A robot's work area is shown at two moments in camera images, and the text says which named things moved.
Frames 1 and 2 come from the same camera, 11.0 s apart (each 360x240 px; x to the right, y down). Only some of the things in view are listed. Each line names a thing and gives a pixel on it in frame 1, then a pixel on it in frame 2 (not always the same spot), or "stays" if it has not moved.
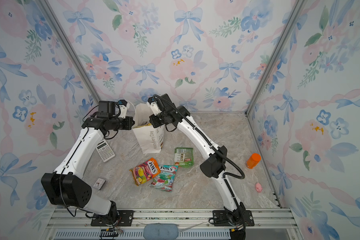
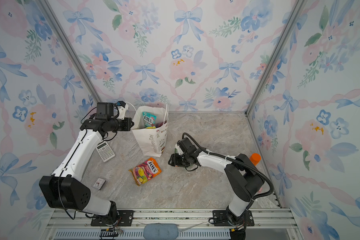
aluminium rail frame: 192,224 stays
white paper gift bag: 150,137 stays
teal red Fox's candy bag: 165,180 to 149,119
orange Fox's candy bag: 145,171 stays
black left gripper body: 122,124 stays
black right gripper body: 159,121 to 180,161
